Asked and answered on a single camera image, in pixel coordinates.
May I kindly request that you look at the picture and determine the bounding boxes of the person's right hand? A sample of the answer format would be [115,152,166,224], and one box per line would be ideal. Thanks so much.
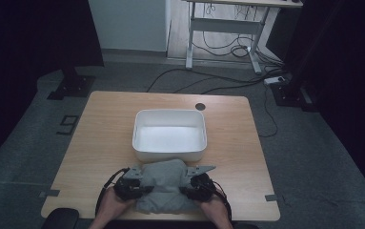
[196,193,233,224]

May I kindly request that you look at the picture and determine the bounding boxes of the white plastic basket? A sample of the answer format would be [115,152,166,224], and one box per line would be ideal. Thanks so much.
[131,108,209,164]

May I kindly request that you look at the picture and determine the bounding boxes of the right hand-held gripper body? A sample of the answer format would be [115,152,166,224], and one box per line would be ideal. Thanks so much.
[185,164,218,203]

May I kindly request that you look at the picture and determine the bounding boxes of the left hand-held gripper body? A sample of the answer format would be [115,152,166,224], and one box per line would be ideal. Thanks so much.
[112,165,144,202]

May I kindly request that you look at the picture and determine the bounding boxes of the person's left hand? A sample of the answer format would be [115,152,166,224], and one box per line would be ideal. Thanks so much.
[97,186,139,221]

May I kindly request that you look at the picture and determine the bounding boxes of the thin black looped floor cable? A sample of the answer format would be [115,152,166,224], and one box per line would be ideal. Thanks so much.
[258,85,279,138]

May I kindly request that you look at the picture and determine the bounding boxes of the black stand base plate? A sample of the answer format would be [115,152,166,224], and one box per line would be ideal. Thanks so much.
[270,79,319,113]
[46,66,97,101]

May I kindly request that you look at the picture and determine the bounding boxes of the person's dark clothed leg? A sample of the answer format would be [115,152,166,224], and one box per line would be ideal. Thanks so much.
[41,207,80,229]

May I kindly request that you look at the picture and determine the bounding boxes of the tangled black cables under desk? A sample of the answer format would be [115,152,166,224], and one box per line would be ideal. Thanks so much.
[192,2,287,66]

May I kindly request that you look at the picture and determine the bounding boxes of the grey shorts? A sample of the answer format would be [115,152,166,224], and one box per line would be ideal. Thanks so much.
[134,158,204,215]

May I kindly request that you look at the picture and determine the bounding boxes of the white power strip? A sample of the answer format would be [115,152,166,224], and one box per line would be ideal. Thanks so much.
[263,75,286,87]

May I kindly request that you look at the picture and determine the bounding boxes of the left hand-held gripper black cable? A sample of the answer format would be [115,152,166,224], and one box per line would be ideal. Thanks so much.
[94,167,131,218]

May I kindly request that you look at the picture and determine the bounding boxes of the long black floor cable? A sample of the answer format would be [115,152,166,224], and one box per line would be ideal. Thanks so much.
[146,67,286,94]

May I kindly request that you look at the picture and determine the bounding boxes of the white metal desk frame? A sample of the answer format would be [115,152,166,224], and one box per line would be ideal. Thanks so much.
[182,0,304,76]

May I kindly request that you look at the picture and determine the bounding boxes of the black curtain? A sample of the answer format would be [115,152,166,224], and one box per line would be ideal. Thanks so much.
[0,0,105,173]
[267,0,365,201]

